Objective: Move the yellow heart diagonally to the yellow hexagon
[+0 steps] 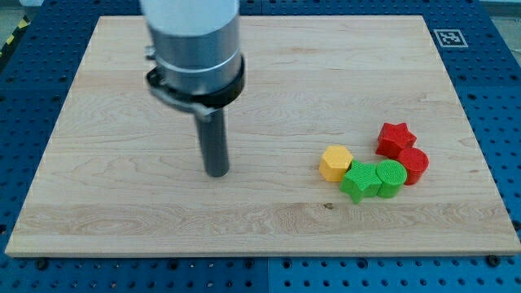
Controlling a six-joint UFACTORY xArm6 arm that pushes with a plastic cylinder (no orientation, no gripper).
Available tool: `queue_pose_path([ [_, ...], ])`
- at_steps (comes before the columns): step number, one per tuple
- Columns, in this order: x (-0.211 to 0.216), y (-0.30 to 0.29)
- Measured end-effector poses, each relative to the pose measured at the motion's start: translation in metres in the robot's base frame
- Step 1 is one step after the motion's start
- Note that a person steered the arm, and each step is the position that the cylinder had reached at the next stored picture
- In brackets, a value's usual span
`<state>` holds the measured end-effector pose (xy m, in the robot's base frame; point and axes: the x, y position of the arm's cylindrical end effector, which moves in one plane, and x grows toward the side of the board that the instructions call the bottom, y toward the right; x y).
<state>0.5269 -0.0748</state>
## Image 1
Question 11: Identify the green cylinder block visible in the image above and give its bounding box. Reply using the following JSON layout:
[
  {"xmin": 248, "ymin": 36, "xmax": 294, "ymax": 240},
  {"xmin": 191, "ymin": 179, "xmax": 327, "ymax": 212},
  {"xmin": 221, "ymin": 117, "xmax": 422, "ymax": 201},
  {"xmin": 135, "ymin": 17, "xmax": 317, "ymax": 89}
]
[{"xmin": 376, "ymin": 160, "xmax": 407, "ymax": 199}]

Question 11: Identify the red cylinder block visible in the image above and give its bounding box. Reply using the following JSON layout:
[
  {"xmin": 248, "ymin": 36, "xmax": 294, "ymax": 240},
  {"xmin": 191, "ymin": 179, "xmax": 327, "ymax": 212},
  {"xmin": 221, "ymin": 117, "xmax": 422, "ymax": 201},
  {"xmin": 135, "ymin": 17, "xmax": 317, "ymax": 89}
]
[{"xmin": 397, "ymin": 147, "xmax": 430, "ymax": 186}]

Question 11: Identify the green star block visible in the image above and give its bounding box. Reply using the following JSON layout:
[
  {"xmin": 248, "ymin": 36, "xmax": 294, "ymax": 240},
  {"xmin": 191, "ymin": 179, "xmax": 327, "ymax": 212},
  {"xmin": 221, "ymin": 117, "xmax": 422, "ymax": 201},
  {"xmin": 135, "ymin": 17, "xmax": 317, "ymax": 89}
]
[{"xmin": 339, "ymin": 160, "xmax": 382, "ymax": 204}]

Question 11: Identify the black clamp ring mount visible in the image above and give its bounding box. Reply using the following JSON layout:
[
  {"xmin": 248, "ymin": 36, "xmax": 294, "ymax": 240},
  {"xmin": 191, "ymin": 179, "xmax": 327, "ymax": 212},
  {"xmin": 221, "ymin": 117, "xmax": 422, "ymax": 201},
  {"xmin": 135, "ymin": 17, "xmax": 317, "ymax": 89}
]
[{"xmin": 144, "ymin": 46, "xmax": 245, "ymax": 121}]

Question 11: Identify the red star block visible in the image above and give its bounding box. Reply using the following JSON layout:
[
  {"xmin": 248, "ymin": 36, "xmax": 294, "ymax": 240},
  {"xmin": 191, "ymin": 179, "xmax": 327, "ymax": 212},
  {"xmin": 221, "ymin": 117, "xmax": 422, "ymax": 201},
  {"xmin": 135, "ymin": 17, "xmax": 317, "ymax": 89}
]
[{"xmin": 375, "ymin": 122, "xmax": 417, "ymax": 159}]

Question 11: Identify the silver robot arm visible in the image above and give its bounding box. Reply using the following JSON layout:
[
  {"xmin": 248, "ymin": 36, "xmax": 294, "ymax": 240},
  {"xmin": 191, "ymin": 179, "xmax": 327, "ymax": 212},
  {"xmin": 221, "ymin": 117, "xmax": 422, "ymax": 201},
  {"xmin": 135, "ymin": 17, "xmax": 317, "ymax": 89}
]
[{"xmin": 140, "ymin": 0, "xmax": 246, "ymax": 177}]

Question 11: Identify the white fiducial marker tag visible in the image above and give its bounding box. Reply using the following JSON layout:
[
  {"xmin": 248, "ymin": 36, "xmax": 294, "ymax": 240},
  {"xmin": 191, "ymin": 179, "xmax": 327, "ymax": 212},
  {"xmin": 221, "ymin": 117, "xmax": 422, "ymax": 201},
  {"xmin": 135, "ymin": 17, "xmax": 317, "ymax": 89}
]
[{"xmin": 434, "ymin": 28, "xmax": 468, "ymax": 48}]

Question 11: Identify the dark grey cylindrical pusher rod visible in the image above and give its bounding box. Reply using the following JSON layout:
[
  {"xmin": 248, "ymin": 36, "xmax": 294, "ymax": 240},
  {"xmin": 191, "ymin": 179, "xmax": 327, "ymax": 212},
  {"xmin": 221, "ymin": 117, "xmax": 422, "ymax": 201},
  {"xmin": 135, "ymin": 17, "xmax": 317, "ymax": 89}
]
[{"xmin": 195, "ymin": 108, "xmax": 230, "ymax": 177}]

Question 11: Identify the light wooden board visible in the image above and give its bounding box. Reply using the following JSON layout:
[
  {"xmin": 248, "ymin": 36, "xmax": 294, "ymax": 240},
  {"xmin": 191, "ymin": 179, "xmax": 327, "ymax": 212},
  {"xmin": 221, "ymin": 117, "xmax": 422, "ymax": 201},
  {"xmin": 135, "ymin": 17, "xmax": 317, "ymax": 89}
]
[{"xmin": 6, "ymin": 15, "xmax": 520, "ymax": 258}]

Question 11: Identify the yellow hexagon block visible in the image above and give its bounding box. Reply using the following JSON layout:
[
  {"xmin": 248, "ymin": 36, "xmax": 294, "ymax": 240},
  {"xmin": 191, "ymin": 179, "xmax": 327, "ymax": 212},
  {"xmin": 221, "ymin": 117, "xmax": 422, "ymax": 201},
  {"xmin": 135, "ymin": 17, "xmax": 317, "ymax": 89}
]
[{"xmin": 319, "ymin": 145, "xmax": 353, "ymax": 182}]

